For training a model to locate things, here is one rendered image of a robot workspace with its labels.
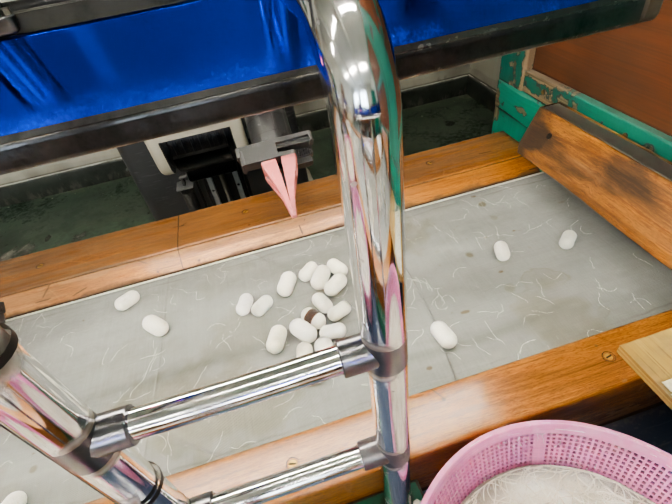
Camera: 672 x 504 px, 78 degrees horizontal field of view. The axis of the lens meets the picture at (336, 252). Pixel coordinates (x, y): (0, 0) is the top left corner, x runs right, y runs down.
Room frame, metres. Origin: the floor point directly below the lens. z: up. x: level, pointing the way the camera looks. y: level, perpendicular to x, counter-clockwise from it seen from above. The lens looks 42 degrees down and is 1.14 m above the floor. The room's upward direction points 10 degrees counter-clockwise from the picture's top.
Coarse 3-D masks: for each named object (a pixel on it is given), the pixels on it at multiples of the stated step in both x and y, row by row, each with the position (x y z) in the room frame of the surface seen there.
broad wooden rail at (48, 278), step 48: (480, 144) 0.63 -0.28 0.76; (336, 192) 0.56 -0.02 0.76; (432, 192) 0.53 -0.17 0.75; (96, 240) 0.54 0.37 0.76; (144, 240) 0.52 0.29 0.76; (192, 240) 0.50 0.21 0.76; (240, 240) 0.49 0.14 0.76; (288, 240) 0.49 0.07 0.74; (0, 288) 0.46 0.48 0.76; (48, 288) 0.45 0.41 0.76; (96, 288) 0.45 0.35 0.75
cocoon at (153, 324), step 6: (144, 318) 0.36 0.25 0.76; (150, 318) 0.36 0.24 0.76; (156, 318) 0.36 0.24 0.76; (144, 324) 0.35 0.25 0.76; (150, 324) 0.35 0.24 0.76; (156, 324) 0.35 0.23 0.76; (162, 324) 0.35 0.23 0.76; (150, 330) 0.34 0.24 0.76; (156, 330) 0.34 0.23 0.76; (162, 330) 0.34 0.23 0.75
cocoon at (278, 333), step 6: (270, 330) 0.31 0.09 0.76; (276, 330) 0.30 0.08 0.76; (282, 330) 0.31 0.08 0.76; (270, 336) 0.30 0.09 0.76; (276, 336) 0.30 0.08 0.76; (282, 336) 0.30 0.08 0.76; (270, 342) 0.29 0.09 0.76; (276, 342) 0.29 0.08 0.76; (282, 342) 0.29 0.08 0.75; (270, 348) 0.28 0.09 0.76; (276, 348) 0.28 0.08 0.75; (282, 348) 0.29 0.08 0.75
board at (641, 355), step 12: (648, 336) 0.21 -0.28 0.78; (660, 336) 0.20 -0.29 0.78; (624, 348) 0.20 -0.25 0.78; (636, 348) 0.20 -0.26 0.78; (648, 348) 0.19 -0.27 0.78; (660, 348) 0.19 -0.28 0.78; (624, 360) 0.19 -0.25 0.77; (636, 360) 0.19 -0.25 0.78; (648, 360) 0.18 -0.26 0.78; (660, 360) 0.18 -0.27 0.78; (636, 372) 0.18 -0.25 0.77; (648, 372) 0.17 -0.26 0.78; (660, 372) 0.17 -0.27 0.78; (648, 384) 0.17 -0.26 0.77; (660, 384) 0.16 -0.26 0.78; (660, 396) 0.15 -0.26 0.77
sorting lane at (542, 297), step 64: (512, 192) 0.51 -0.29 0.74; (256, 256) 0.46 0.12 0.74; (320, 256) 0.44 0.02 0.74; (448, 256) 0.40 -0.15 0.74; (512, 256) 0.38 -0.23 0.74; (576, 256) 0.36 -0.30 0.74; (640, 256) 0.34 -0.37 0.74; (64, 320) 0.40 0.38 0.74; (128, 320) 0.38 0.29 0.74; (192, 320) 0.36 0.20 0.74; (256, 320) 0.34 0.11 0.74; (448, 320) 0.29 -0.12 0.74; (512, 320) 0.28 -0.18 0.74; (576, 320) 0.26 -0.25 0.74; (64, 384) 0.30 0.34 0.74; (128, 384) 0.28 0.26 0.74; (192, 384) 0.27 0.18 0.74; (320, 384) 0.24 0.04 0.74; (0, 448) 0.23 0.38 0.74; (192, 448) 0.19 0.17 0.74
